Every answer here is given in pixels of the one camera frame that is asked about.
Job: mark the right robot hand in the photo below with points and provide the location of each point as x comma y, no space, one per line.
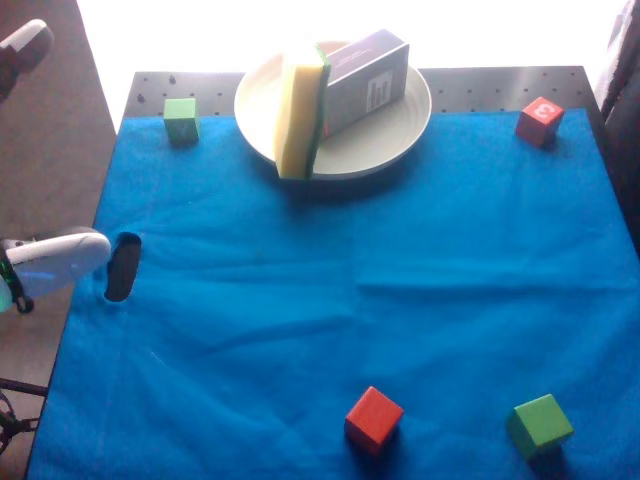
55,260

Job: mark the yellow green sponge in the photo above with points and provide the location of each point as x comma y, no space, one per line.
297,115

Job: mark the purple and grey box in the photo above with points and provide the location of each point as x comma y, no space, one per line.
360,85

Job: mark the white round plate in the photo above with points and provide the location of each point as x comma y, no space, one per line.
380,140

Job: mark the green block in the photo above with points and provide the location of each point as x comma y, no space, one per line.
540,425
181,120

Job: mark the blue cloth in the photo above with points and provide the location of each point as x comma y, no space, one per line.
300,300

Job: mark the plain red block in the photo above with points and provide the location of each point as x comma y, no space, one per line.
372,420

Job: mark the red block with number three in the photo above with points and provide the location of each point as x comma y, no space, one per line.
540,122

